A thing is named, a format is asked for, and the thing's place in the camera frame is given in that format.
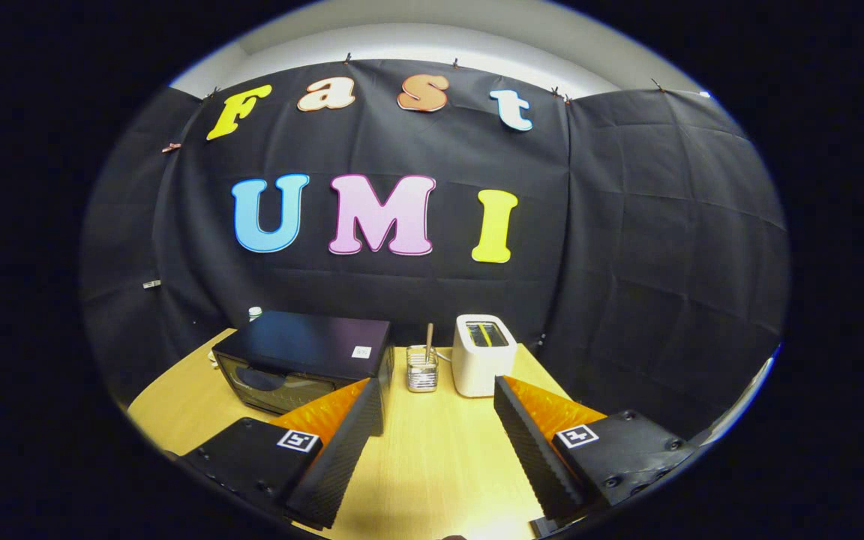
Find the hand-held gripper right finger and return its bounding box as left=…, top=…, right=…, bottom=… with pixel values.
left=493, top=375, right=699, bottom=526

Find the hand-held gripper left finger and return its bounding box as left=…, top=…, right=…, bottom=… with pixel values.
left=177, top=377, right=386, bottom=530

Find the black toaster oven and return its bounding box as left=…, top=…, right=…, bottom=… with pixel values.
left=211, top=310, right=395, bottom=437

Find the white bread toaster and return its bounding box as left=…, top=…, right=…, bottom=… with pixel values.
left=451, top=314, right=518, bottom=398

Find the black backdrop cloth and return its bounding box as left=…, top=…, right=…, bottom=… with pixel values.
left=79, top=58, right=789, bottom=443

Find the wire mesh basket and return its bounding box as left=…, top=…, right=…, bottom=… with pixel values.
left=406, top=344, right=440, bottom=394

